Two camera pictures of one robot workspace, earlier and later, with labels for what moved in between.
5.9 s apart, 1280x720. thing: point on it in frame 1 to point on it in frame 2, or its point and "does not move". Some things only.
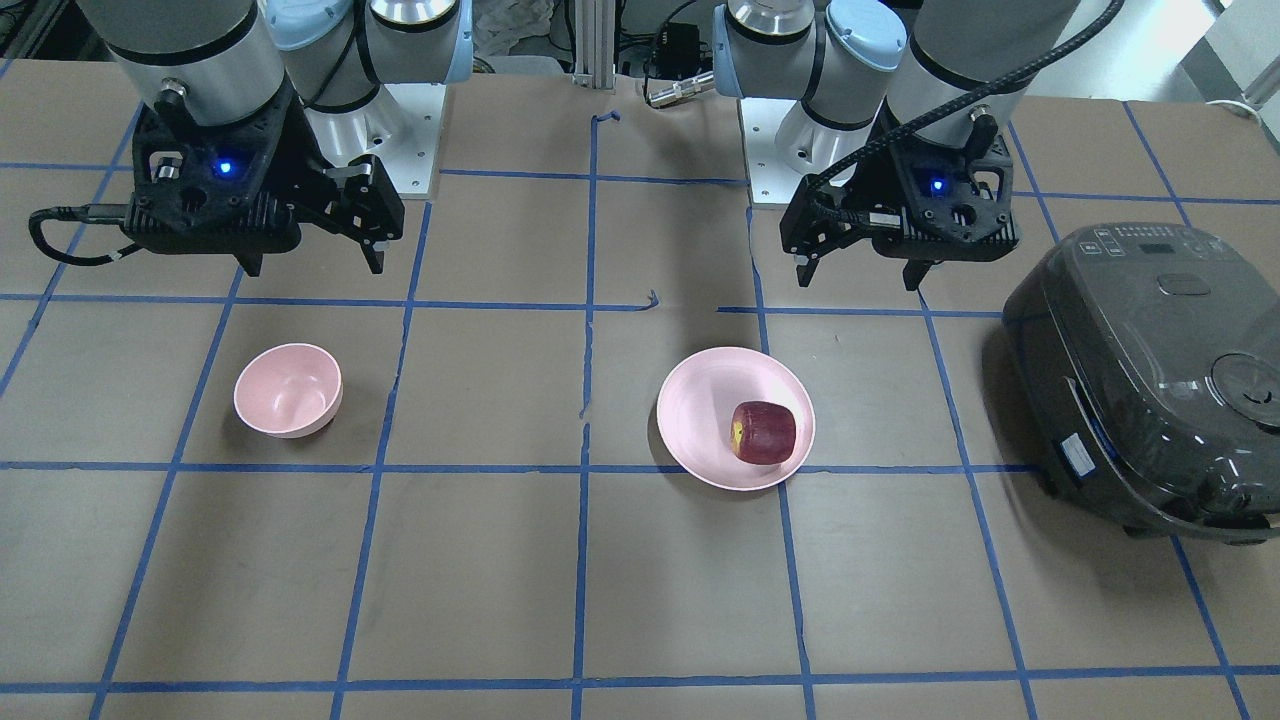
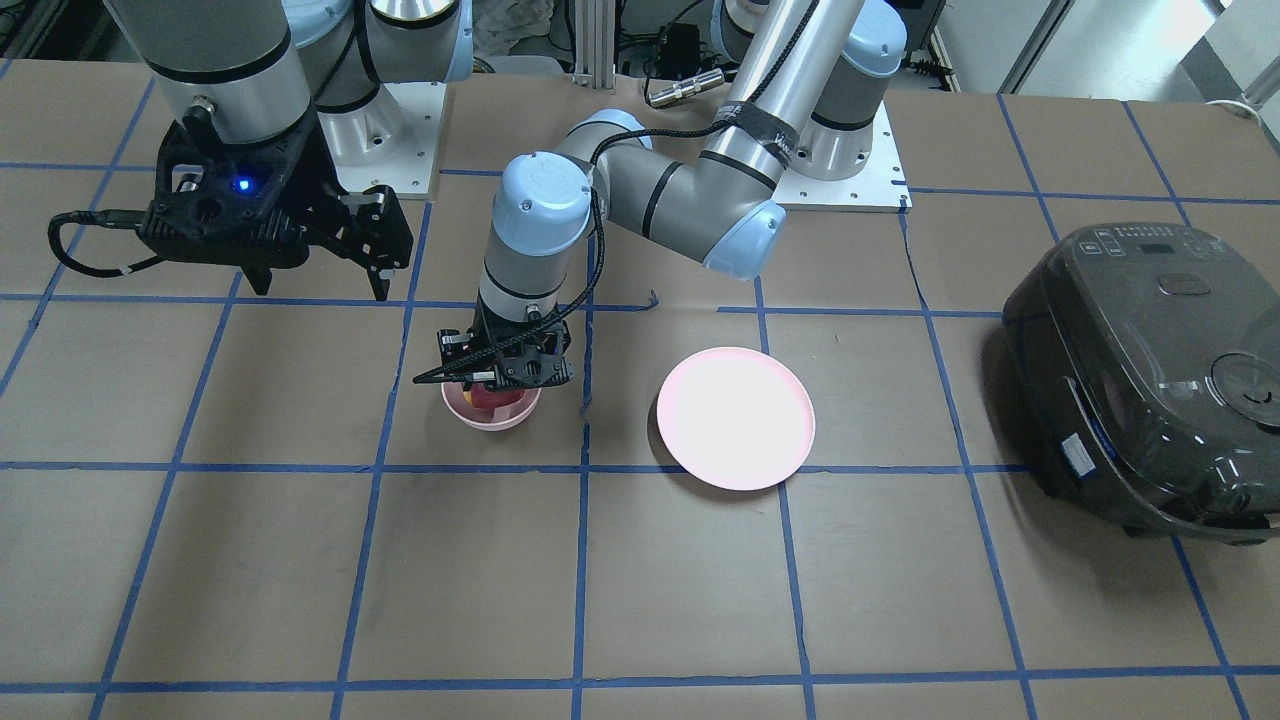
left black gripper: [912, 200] to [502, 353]
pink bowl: [288, 390] to [496, 419]
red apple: [763, 433] to [482, 398]
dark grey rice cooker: [1148, 356] does not move
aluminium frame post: [594, 60] does not move
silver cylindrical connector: [682, 88] does not move
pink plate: [695, 409] does not move
